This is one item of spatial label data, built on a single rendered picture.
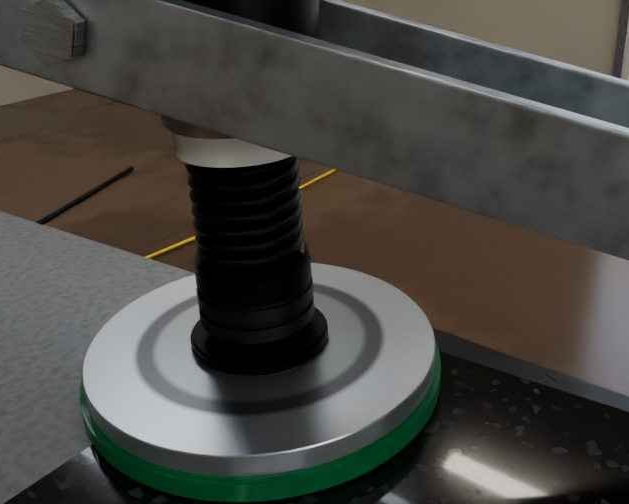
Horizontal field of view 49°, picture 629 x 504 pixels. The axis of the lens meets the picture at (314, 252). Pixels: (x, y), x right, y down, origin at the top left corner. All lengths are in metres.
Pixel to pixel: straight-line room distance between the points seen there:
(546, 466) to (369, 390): 0.10
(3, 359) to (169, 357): 0.14
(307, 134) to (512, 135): 0.08
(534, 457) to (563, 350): 1.67
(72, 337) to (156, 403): 0.15
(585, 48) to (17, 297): 5.00
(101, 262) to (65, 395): 0.19
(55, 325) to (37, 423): 0.12
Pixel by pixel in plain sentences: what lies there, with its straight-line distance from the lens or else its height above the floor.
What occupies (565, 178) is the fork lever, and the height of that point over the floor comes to 1.00.
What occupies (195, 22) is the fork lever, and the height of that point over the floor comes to 1.07.
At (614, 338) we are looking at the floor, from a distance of 2.15.
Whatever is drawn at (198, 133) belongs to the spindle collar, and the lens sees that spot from 0.34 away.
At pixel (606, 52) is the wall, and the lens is 5.34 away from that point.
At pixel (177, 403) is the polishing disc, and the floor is 0.87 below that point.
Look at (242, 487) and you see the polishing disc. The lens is 0.35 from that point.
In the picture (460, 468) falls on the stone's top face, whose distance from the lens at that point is 0.38.
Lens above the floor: 1.10
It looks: 25 degrees down
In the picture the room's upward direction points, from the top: 3 degrees counter-clockwise
